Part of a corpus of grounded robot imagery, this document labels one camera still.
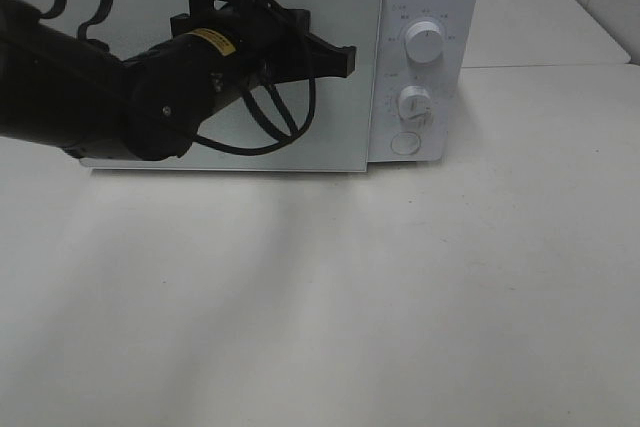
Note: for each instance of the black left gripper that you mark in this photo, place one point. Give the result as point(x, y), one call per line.
point(264, 44)

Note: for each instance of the upper white microwave knob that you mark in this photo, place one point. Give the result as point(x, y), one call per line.
point(424, 41)

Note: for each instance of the white microwave door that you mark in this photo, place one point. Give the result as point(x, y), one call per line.
point(338, 138)

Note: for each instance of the round microwave door button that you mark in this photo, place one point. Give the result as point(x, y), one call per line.
point(406, 143)

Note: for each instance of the lower white microwave knob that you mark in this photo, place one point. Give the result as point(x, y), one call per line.
point(414, 103)

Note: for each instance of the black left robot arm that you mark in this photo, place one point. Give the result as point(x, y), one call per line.
point(66, 93)

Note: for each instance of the white microwave oven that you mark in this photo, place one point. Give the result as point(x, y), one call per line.
point(394, 71)

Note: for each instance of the white microwave knob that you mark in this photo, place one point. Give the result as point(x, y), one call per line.
point(424, 41)
point(414, 103)

